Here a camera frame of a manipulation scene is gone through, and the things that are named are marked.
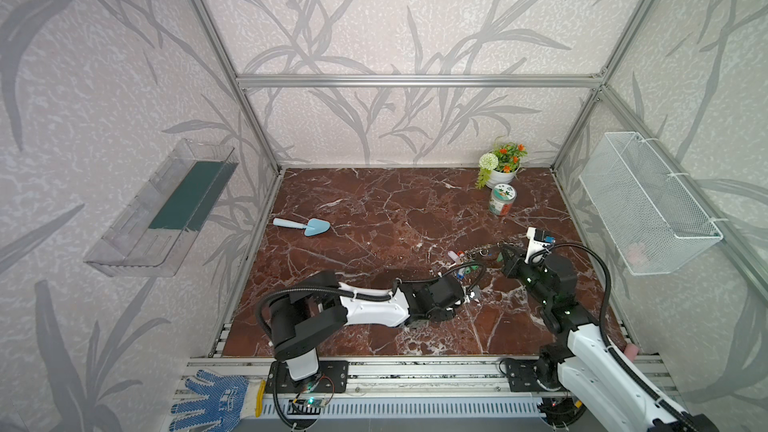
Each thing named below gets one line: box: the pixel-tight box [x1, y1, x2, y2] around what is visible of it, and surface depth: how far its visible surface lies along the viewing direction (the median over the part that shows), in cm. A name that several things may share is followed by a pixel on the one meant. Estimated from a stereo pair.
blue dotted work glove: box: [169, 369, 266, 432], surface depth 71 cm
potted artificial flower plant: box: [475, 142, 528, 189], surface depth 107 cm
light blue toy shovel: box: [273, 218, 331, 237], surface depth 104 cm
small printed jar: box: [489, 183, 517, 216], surface depth 104 cm
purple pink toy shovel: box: [623, 343, 639, 362], surface depth 79 cm
